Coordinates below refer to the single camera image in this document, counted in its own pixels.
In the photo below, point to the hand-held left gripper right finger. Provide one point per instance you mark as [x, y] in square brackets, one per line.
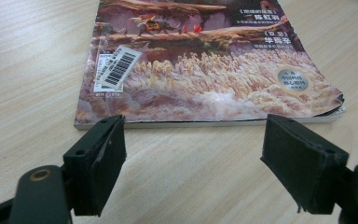
[304, 168]

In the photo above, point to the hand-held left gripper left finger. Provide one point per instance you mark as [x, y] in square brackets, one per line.
[93, 168]

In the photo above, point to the illustrated magazine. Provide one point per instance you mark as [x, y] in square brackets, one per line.
[199, 77]

